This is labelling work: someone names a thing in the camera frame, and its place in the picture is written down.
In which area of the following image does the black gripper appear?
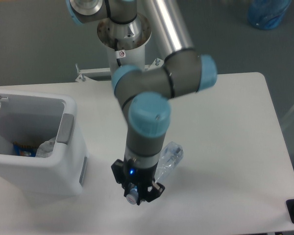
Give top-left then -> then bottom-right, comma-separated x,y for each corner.
111,159 -> 165,206

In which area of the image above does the clear plastic water bottle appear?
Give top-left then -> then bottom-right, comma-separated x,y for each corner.
126,141 -> 184,205

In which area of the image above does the clear plastic bag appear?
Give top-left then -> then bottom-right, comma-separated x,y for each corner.
35,137 -> 56,158

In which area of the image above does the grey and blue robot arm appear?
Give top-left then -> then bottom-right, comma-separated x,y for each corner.
67,0 -> 217,205

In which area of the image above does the white trash can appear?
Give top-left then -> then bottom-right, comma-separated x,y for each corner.
0,89 -> 89,196

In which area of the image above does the blue snack wrapper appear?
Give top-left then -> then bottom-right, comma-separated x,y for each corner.
13,142 -> 38,157

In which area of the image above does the white pedestal base frame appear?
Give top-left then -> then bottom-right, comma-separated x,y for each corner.
75,58 -> 164,82

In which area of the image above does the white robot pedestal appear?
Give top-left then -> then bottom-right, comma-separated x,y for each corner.
97,13 -> 151,74

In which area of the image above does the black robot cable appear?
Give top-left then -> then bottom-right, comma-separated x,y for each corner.
114,38 -> 123,68

